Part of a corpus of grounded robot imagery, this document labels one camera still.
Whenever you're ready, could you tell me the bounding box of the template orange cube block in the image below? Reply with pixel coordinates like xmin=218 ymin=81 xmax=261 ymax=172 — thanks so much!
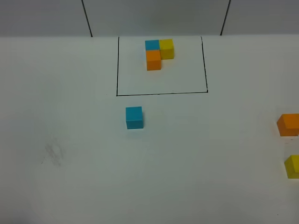
xmin=146 ymin=50 xmax=162 ymax=70

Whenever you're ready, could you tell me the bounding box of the template yellow cube block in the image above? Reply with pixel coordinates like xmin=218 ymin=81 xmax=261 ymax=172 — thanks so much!
xmin=159 ymin=39 xmax=174 ymax=60

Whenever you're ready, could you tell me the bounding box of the template blue cube block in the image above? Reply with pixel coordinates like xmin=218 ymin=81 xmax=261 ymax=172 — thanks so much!
xmin=145 ymin=40 xmax=160 ymax=51

